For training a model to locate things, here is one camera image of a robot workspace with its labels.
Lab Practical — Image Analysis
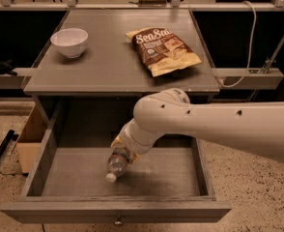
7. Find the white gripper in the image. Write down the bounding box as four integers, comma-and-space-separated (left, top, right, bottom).
111, 121, 161, 163

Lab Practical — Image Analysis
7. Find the clear plastic water bottle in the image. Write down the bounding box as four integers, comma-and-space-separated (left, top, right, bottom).
106, 148, 132, 183

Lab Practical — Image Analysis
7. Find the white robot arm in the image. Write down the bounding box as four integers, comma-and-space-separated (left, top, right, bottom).
111, 88, 284, 163

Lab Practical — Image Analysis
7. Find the open grey top drawer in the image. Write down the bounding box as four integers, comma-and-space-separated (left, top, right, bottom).
0, 99, 231, 224

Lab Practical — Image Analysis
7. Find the metal drawer knob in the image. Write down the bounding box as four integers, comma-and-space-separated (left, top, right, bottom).
114, 216, 124, 226

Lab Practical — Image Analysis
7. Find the grey wooden cabinet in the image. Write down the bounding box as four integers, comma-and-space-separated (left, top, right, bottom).
24, 9, 219, 120

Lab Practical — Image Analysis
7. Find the cardboard box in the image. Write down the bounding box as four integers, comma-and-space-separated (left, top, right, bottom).
16, 106, 47, 174

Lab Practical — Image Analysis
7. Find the brown sea salt chips bag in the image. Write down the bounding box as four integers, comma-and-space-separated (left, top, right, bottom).
126, 27, 202, 77

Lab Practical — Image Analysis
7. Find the white ceramic bowl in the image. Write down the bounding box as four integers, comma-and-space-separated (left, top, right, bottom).
50, 28, 88, 58

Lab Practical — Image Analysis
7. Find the black cloth on rail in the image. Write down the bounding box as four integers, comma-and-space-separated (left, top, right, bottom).
0, 60, 17, 76

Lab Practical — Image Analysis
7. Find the white cable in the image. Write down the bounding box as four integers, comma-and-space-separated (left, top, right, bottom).
218, 0, 258, 89

